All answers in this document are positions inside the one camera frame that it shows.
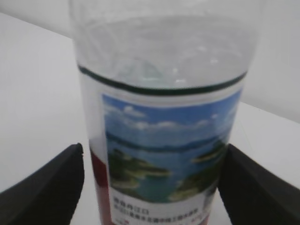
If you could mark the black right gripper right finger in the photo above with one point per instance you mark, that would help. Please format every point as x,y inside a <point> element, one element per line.
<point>254,196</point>

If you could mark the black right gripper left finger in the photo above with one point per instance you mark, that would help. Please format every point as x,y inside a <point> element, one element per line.
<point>50,195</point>

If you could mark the clear plastic water bottle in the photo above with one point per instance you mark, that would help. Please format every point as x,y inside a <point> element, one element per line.
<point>161,82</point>

